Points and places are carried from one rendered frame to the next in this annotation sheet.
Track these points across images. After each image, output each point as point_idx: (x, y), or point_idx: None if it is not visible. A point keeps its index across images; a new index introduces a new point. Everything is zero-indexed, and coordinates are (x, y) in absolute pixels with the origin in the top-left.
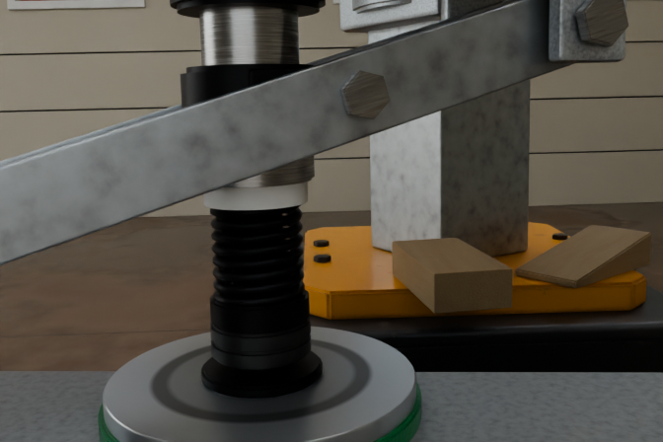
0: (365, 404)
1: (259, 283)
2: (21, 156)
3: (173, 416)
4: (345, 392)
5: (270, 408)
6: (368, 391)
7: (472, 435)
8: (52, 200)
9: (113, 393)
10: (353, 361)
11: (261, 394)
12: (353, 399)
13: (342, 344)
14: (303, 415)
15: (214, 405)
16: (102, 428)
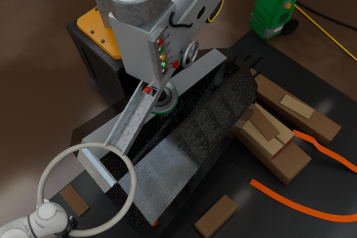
0: (173, 94)
1: None
2: (133, 97)
3: (160, 107)
4: (170, 93)
5: (167, 100)
6: (172, 92)
7: (181, 88)
8: (153, 103)
9: None
10: (165, 87)
11: (164, 99)
12: (172, 94)
13: None
14: (170, 99)
15: (161, 103)
16: (152, 112)
